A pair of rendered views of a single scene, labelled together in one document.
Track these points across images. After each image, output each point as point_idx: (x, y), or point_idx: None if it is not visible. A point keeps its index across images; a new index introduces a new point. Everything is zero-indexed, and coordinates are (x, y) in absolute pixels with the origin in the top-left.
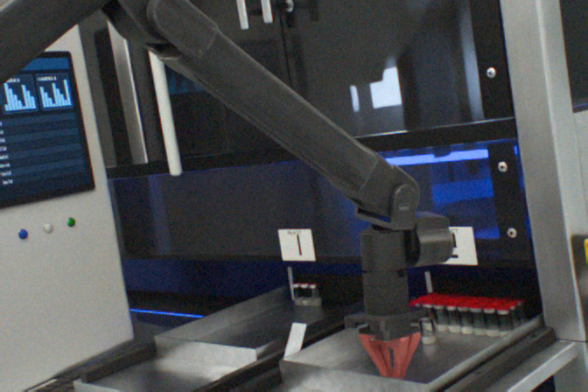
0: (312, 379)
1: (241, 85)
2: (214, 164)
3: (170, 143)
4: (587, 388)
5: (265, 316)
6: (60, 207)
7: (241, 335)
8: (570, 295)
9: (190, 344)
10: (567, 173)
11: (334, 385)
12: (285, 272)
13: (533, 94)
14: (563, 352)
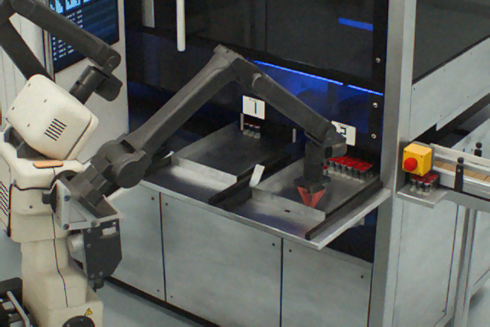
0: (269, 199)
1: (274, 98)
2: (205, 45)
3: (181, 32)
4: (391, 209)
5: (227, 142)
6: None
7: (217, 156)
8: (393, 170)
9: (195, 164)
10: (403, 116)
11: (280, 204)
12: (238, 112)
13: (394, 78)
14: (384, 195)
